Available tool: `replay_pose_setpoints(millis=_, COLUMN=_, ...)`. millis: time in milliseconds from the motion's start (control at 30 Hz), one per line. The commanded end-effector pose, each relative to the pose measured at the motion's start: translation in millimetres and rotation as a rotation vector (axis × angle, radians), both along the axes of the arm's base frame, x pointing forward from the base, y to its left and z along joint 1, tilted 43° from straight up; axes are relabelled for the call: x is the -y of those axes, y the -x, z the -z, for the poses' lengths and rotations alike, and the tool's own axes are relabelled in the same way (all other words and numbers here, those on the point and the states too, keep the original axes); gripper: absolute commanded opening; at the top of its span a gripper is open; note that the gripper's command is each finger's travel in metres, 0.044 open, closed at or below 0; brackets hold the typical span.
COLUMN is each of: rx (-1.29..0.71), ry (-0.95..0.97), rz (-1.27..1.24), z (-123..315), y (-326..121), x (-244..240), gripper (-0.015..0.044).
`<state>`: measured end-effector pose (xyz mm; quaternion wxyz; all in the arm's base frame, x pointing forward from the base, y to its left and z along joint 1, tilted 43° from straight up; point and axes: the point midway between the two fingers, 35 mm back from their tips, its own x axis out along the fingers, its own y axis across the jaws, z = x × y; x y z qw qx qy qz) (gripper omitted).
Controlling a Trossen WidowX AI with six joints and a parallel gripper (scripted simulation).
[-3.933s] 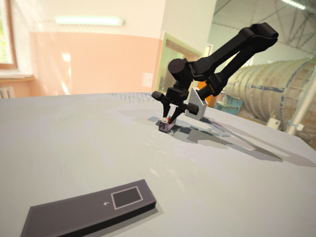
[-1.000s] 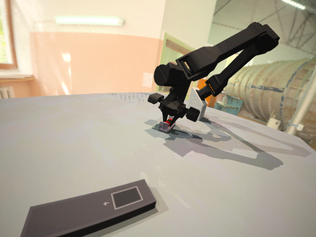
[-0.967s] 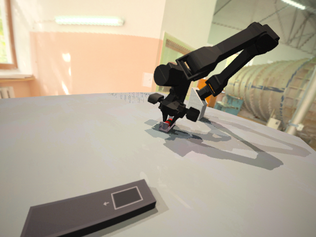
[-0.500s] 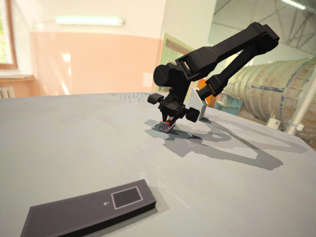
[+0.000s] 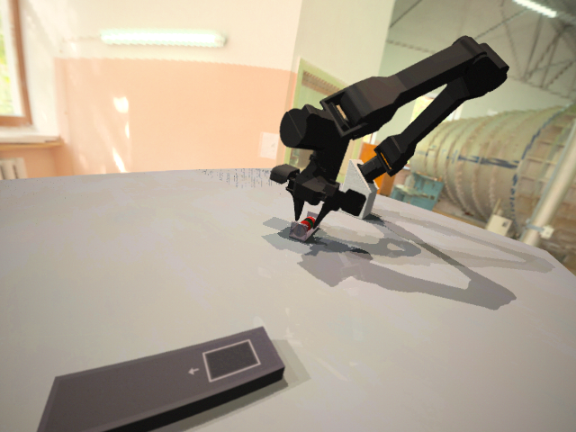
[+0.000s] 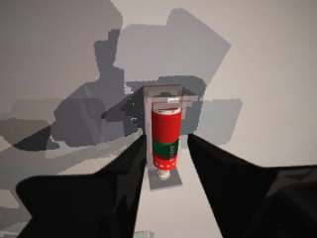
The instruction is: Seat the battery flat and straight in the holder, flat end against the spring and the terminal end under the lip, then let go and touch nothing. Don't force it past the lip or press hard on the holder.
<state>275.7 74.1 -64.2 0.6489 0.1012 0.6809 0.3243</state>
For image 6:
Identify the red battery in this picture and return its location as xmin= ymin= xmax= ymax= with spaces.
xmin=152 ymin=105 xmax=181 ymax=171

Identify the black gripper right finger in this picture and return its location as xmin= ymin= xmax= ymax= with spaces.
xmin=187 ymin=134 xmax=317 ymax=238

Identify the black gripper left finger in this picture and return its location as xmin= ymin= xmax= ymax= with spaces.
xmin=16 ymin=135 xmax=147 ymax=238

